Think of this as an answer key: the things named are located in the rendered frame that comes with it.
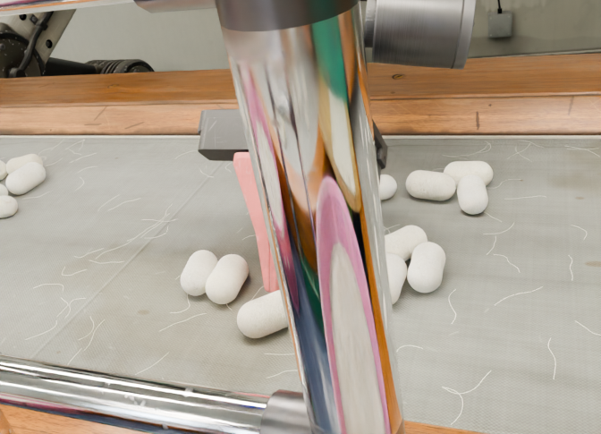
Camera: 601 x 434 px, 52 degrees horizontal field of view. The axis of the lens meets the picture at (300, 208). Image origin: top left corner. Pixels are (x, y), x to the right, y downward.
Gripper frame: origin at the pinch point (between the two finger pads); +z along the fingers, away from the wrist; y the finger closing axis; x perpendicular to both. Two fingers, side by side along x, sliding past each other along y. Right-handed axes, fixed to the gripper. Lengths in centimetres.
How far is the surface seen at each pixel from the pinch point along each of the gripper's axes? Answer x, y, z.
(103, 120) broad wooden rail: 15.4, -27.3, -16.7
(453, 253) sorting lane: 5.0, 9.3, -3.1
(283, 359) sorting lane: -1.6, 1.7, 4.4
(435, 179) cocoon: 7.4, 7.5, -8.6
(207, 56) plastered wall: 175, -116, -115
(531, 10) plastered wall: 177, 12, -128
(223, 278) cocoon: -0.6, -3.0, 0.3
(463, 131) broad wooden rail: 15.4, 8.3, -15.4
